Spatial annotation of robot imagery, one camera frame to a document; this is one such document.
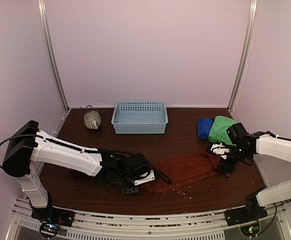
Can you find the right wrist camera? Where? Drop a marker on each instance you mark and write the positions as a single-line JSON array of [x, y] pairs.
[[219, 149]]

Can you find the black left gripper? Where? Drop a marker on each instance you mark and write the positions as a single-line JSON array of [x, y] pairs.
[[126, 191]]

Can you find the green towel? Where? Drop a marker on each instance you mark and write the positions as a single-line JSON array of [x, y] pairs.
[[218, 132]]

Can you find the right aluminium corner post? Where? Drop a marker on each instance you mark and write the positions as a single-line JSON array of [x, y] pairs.
[[247, 44]]

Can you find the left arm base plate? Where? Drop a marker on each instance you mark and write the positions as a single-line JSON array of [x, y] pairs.
[[53, 215]]

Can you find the rust brown towel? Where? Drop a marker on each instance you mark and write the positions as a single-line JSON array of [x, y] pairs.
[[183, 171]]

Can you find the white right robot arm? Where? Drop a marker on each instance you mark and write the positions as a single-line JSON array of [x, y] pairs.
[[246, 146]]

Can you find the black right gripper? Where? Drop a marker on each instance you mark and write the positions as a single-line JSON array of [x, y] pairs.
[[227, 168]]

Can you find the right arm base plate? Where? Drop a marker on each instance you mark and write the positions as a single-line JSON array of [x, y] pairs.
[[241, 215]]

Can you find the aluminium corner post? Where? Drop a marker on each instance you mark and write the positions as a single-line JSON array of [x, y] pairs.
[[247, 44], [51, 55]]

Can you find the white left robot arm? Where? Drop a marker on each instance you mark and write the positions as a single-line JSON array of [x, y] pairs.
[[30, 145]]

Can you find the light blue perforated basket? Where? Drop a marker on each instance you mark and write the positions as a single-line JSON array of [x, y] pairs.
[[140, 118]]

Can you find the left aluminium corner post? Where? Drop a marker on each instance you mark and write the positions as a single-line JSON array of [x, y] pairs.
[[51, 55]]

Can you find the blue towel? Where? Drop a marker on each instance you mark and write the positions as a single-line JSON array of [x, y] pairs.
[[203, 127]]

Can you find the aluminium front rail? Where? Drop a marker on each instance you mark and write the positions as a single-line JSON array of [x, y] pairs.
[[208, 225]]

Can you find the striped ceramic cup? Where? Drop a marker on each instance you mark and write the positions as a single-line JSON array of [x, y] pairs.
[[92, 120]]

